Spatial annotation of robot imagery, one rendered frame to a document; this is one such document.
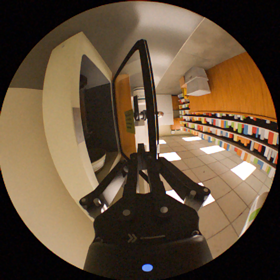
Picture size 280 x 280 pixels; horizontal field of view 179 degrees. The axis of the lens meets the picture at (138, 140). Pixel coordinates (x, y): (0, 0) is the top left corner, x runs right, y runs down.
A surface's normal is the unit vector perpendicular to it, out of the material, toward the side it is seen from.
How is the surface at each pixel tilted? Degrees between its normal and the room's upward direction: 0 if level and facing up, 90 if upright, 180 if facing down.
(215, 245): 180
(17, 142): 90
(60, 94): 90
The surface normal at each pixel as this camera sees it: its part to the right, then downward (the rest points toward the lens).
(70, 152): 0.00, 0.27
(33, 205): 1.00, -0.09
